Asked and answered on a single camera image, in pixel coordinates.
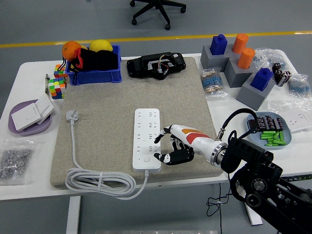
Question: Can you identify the black office chair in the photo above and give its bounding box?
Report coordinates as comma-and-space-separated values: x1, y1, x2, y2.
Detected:
129, 0, 187, 31

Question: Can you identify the orange cylinder peg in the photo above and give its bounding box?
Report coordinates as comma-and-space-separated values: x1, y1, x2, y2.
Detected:
232, 33, 250, 54
237, 47, 256, 70

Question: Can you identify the white power cord with plug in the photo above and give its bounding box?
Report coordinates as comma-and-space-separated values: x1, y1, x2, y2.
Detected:
65, 109, 150, 200

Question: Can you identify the black hanging cable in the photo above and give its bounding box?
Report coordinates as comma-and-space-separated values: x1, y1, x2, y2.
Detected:
218, 182, 223, 234

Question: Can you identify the black drawstring bag red trim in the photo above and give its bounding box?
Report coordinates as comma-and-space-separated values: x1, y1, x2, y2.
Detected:
62, 47, 119, 85

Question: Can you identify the black table control panel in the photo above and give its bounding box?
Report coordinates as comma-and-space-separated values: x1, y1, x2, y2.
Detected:
285, 174, 312, 183

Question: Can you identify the white power strip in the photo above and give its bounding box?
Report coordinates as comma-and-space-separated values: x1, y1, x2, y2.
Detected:
132, 108, 162, 173

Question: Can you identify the white wall switch panel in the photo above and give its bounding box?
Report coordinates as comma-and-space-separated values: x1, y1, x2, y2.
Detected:
34, 93, 55, 125
11, 103, 42, 132

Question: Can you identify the blue plastic bin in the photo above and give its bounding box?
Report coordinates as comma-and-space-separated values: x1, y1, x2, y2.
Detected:
65, 44, 122, 86

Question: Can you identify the white table leg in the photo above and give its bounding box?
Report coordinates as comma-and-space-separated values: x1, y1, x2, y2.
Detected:
65, 195, 81, 234
245, 206, 263, 226

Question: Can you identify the grey cube block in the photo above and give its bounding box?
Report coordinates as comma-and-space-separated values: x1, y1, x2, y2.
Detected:
200, 44, 230, 73
223, 43, 246, 61
235, 72, 276, 111
223, 58, 258, 89

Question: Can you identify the large colourful puzzle cube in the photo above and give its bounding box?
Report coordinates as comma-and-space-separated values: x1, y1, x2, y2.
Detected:
48, 77, 68, 100

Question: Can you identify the purple plate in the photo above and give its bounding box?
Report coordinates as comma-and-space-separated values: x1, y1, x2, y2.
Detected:
8, 99, 53, 137

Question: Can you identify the dark capacitor with print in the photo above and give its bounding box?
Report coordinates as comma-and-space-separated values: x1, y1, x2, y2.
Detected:
264, 116, 275, 130
255, 116, 266, 130
274, 117, 285, 132

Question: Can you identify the metal pen tool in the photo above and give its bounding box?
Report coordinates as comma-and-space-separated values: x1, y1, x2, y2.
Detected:
44, 74, 51, 95

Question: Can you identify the light blue plate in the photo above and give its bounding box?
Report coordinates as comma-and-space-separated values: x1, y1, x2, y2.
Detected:
245, 111, 293, 150

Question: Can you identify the blue square peg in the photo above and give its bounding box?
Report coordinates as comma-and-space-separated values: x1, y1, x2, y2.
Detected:
250, 67, 274, 92
210, 34, 228, 56

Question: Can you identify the grey-brown mat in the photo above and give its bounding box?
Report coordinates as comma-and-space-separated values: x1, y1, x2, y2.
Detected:
50, 56, 225, 190

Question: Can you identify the orange fruit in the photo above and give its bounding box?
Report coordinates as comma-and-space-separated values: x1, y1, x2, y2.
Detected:
62, 40, 82, 61

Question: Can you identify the green cylinder pile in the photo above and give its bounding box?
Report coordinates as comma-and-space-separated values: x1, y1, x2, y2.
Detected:
260, 131, 285, 147

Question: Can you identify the small colourful puzzle cube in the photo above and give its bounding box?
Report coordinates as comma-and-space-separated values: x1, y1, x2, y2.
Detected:
54, 63, 69, 78

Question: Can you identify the black electronic device with wires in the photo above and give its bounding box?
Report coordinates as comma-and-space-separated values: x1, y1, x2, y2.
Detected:
126, 52, 187, 80

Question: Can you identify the clear plastic bag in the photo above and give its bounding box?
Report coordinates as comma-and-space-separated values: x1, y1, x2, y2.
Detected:
267, 99, 312, 134

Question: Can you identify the clear bag of small parts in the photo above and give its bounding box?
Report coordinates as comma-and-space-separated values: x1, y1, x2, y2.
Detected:
252, 47, 292, 73

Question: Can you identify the clear bag of metal nuts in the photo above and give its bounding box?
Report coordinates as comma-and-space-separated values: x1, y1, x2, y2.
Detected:
0, 139, 42, 186

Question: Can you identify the white socket panel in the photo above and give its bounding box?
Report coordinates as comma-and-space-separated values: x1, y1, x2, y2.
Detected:
284, 112, 312, 133

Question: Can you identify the bag of blue resistors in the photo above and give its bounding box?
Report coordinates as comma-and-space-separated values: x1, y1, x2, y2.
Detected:
199, 67, 229, 98
287, 73, 312, 98

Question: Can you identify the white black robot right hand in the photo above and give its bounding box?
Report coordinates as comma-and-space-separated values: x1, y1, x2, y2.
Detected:
154, 124, 217, 166

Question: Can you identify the yellow lemon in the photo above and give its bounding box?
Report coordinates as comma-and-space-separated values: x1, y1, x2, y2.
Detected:
89, 39, 114, 53

